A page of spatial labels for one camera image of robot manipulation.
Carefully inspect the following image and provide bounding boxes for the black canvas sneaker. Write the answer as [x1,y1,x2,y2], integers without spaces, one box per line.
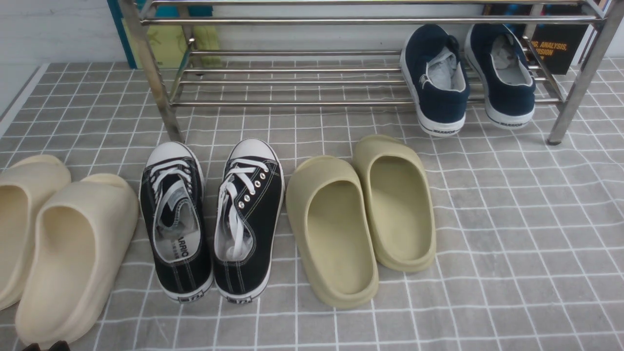
[138,141,214,304]
[213,138,286,304]

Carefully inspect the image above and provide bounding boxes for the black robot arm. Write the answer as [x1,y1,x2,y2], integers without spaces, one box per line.
[22,341,71,351]

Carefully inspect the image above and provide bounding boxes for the left navy canvas shoe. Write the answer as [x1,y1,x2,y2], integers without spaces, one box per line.
[399,24,470,137]

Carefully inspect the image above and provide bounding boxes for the navy canvas shoe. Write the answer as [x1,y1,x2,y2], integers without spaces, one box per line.
[399,24,470,137]
[464,23,536,130]

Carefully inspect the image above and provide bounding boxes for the silver metal shoe rack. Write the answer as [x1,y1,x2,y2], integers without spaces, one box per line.
[118,0,623,146]

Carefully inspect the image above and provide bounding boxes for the right navy canvas shoe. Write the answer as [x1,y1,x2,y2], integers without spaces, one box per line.
[464,23,536,130]

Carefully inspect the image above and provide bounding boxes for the left olive foam slipper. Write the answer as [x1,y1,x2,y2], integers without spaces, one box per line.
[285,155,379,309]

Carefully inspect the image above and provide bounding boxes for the olive foam slipper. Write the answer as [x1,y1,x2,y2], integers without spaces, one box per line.
[285,155,379,309]
[353,134,436,273]

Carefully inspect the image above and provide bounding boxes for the right olive foam slipper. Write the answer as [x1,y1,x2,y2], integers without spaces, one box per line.
[353,134,436,273]

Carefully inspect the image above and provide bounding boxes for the teal yellow board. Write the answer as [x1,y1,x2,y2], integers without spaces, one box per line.
[107,0,221,69]

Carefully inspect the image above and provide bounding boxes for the grey checkered floor mat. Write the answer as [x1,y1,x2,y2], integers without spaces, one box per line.
[1,58,624,351]

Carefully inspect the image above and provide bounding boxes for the right cream foam slipper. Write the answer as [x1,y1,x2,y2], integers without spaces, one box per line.
[15,174,139,347]

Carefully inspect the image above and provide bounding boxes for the cream foam slipper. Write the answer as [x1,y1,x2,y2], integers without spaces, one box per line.
[15,174,139,347]
[0,154,71,310]

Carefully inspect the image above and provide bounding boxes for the black book orange text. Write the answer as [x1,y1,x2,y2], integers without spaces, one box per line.
[483,4,593,75]

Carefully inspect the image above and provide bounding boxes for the left cream foam slipper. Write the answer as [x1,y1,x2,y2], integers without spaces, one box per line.
[0,154,71,310]

